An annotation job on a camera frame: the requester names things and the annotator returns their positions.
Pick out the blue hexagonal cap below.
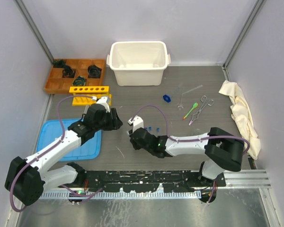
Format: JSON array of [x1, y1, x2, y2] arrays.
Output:
[[163, 94, 171, 103]]

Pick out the wooden compartment tray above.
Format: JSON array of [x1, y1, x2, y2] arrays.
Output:
[[44, 58, 106, 94]]

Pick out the yellow test tube rack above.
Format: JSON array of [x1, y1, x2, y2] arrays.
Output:
[[69, 86, 112, 106]]

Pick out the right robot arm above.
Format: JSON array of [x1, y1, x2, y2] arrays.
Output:
[[128, 127, 244, 186]]

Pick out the aluminium rail frame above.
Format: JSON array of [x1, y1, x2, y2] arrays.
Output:
[[13, 169, 272, 200]]

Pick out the rolled tie dark green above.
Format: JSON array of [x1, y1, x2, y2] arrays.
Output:
[[53, 59, 66, 68]]

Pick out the blue plastic tray lid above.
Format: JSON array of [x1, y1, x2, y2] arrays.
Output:
[[36, 120, 102, 162]]

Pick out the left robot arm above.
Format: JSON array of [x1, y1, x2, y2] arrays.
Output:
[[5, 104, 123, 211]]

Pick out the cream cloth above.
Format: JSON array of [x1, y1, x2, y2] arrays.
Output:
[[219, 80, 261, 160]]

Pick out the white plastic bin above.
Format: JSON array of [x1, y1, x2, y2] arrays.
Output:
[[106, 41, 170, 86]]

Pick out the rolled tie yellow floral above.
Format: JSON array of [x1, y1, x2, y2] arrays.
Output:
[[72, 76, 87, 87]]

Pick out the rolled tie brown blue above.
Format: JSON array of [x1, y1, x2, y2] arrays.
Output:
[[88, 65, 102, 79]]

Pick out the rolled tie orange pattern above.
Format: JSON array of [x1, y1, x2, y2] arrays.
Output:
[[62, 65, 75, 78]]

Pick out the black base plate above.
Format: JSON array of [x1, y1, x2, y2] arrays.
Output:
[[66, 170, 213, 193]]

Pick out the green rainbow spoon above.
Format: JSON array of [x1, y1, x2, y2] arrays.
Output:
[[183, 103, 198, 120]]

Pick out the metal crucible tongs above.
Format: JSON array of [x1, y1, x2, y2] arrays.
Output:
[[188, 96, 214, 126]]

